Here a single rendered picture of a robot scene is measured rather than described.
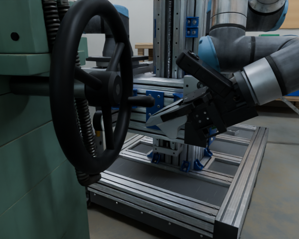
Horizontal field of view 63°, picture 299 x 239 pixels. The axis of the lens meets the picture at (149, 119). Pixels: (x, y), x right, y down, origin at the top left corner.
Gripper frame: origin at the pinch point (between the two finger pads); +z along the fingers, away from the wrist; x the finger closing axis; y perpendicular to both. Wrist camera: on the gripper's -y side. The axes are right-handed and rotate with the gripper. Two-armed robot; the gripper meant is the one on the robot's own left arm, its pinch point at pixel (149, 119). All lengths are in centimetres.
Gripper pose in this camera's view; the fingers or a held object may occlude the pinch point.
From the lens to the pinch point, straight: 51.3
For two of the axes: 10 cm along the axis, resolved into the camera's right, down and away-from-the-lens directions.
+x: 2.5, -3.5, 9.0
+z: -8.4, 3.8, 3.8
